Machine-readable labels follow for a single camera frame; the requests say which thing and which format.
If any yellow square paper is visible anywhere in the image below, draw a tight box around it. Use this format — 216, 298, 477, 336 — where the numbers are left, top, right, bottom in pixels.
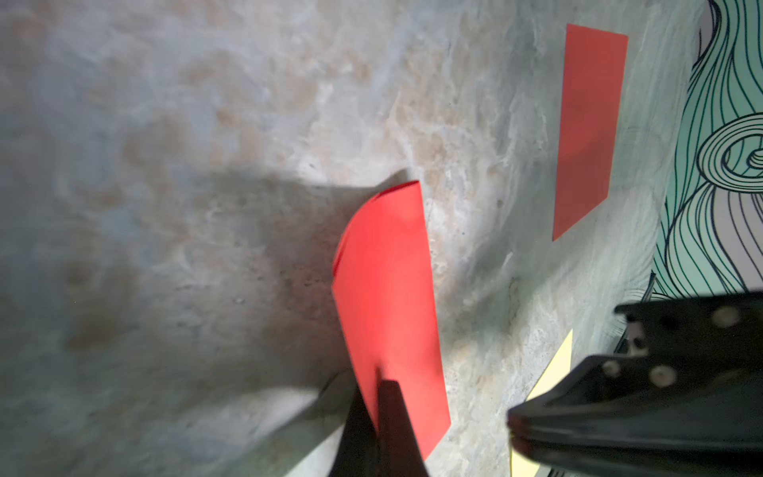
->
509, 329, 574, 477

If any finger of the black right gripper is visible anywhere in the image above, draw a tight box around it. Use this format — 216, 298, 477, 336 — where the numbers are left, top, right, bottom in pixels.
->
507, 356, 762, 427
507, 413, 762, 476

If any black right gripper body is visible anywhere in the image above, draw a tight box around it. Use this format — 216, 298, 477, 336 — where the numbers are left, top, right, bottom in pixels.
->
614, 291, 762, 358

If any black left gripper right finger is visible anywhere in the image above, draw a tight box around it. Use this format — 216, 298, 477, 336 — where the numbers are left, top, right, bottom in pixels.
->
376, 368, 429, 477

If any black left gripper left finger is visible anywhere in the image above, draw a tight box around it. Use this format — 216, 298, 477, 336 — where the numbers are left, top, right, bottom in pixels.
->
328, 388, 380, 477

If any red square paper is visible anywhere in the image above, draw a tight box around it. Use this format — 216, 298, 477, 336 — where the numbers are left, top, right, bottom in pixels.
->
552, 24, 628, 240
332, 181, 451, 458

